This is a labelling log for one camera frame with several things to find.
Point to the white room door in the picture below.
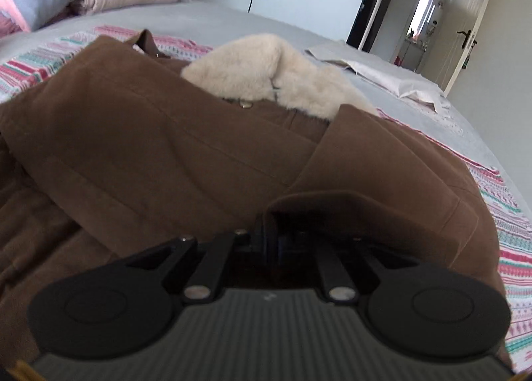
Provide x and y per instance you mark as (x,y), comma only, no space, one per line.
(465,32)

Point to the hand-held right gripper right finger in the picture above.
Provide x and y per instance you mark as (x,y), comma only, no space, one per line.
(332,264)

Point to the pink blanket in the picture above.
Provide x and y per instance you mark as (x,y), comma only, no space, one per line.
(10,11)

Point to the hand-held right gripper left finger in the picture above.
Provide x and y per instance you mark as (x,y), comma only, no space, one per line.
(218,258)

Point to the bed with grey sheet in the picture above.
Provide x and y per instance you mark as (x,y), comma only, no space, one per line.
(249,23)

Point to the brown blanket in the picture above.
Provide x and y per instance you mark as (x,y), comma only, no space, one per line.
(166,136)

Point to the striped patterned blanket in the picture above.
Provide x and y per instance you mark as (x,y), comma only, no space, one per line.
(25,69)

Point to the cream white cloth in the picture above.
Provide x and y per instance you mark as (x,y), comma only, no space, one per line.
(386,73)

